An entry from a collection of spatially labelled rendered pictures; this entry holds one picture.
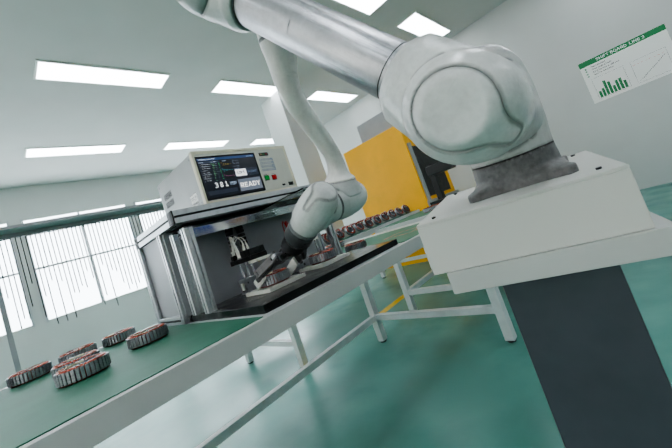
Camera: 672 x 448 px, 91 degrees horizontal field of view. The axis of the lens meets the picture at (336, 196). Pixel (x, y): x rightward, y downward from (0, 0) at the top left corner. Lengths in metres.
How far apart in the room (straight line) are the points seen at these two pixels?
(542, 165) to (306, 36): 0.48
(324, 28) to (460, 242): 0.44
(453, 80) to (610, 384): 0.57
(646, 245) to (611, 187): 0.09
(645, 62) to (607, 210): 5.42
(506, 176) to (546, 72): 5.44
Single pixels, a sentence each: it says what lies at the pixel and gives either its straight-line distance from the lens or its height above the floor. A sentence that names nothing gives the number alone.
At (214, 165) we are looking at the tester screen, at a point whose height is 1.26.
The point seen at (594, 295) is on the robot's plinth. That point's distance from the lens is 0.71.
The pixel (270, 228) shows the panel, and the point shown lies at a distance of 1.50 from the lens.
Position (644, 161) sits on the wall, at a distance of 5.98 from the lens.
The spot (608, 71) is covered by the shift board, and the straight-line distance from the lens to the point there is 6.00.
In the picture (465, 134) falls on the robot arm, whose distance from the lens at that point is 0.44.
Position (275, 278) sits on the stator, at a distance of 1.11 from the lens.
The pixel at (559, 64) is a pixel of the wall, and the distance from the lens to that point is 6.08.
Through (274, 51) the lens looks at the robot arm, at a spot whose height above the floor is 1.37.
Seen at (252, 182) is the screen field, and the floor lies 1.17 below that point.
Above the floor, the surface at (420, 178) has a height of 1.12.
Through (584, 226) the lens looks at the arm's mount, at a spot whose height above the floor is 0.77.
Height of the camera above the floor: 0.90
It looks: 5 degrees up
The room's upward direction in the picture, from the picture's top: 19 degrees counter-clockwise
